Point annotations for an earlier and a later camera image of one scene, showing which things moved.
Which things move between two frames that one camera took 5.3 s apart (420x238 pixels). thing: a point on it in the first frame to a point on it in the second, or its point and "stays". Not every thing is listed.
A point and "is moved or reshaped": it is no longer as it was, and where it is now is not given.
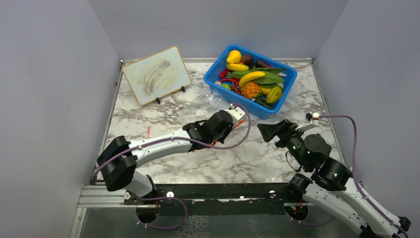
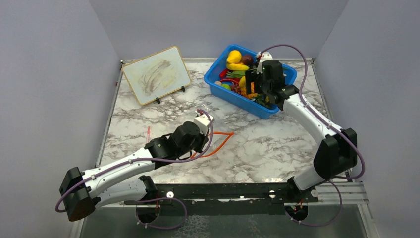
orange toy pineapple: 250,90 stays
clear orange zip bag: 212,102 is moved or reshaped
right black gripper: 269,130 to 248,81
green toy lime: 227,86 stays
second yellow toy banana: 236,67 stays
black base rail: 214,199 stays
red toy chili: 223,76 stays
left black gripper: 228,130 to 203,140
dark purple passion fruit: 247,59 stays
